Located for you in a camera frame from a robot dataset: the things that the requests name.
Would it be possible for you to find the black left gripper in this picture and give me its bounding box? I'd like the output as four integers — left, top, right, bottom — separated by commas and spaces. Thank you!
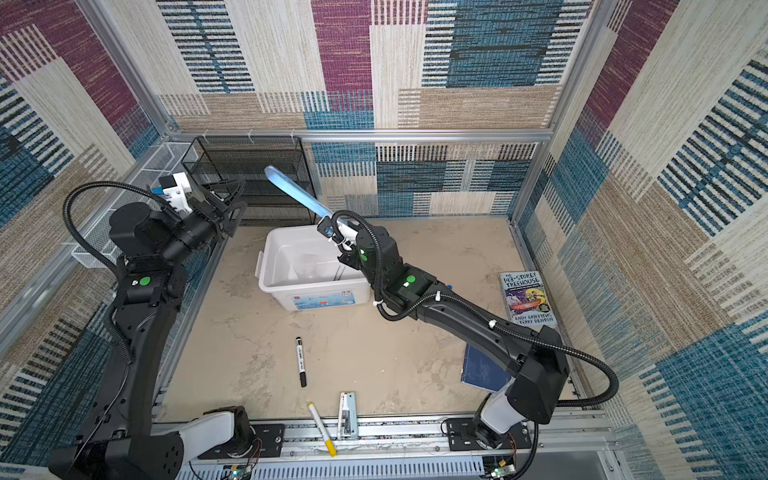
162, 182, 245, 271

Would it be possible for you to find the clear plastic beaker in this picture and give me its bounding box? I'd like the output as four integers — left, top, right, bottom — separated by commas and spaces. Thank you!
293, 254, 327, 281

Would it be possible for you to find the blue plastic bin lid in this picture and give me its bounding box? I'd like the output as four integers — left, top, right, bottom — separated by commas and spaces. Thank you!
265, 166, 333, 222

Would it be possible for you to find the white plastic storage bin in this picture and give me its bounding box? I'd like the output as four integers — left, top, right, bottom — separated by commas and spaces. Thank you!
255, 225, 372, 312

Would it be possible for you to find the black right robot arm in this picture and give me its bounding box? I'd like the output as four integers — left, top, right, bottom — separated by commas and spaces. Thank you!
325, 212, 570, 448

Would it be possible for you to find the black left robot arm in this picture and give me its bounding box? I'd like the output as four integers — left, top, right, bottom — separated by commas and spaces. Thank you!
48, 174, 255, 479

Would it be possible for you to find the black marker pen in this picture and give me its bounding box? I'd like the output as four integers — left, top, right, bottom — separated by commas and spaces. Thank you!
295, 337, 308, 388

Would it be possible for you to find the dark blue book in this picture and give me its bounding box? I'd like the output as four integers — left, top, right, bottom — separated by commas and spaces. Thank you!
461, 344, 511, 392

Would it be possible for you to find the colourful treehouse book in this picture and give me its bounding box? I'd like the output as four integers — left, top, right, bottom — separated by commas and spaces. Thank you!
499, 271, 558, 330

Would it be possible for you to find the white yellow marker pen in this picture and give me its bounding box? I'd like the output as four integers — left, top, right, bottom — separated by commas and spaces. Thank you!
307, 402, 337, 457

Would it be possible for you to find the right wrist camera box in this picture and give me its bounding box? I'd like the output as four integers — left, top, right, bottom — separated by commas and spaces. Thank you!
317, 216, 357, 251

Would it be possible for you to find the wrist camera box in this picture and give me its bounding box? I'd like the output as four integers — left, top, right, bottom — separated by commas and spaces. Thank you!
317, 216, 357, 251
152, 173, 192, 216

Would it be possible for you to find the black wire mesh shelf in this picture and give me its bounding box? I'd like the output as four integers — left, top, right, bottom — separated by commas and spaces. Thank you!
181, 136, 316, 227

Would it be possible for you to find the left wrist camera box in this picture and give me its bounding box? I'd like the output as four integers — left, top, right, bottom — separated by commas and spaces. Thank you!
152, 173, 192, 216

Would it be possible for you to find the white wire mesh basket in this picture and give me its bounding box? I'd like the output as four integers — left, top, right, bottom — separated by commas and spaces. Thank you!
72, 141, 190, 261

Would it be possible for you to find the black corrugated left cable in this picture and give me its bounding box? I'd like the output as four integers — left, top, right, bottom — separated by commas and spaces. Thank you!
62, 181, 163, 277

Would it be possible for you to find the black corrugated cable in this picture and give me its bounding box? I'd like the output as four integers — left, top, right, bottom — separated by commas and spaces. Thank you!
62, 181, 163, 277
331, 209, 620, 480

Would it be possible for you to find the metal clamp bracket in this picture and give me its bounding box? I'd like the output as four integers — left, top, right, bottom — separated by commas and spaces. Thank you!
337, 392, 359, 440

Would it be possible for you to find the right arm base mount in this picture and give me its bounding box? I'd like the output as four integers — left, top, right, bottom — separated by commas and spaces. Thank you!
440, 417, 533, 451

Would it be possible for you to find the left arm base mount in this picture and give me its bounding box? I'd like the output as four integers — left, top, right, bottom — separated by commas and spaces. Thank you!
198, 406, 286, 462

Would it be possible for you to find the black corrugated right cable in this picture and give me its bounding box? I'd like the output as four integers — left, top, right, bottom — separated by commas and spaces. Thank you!
331, 209, 620, 480

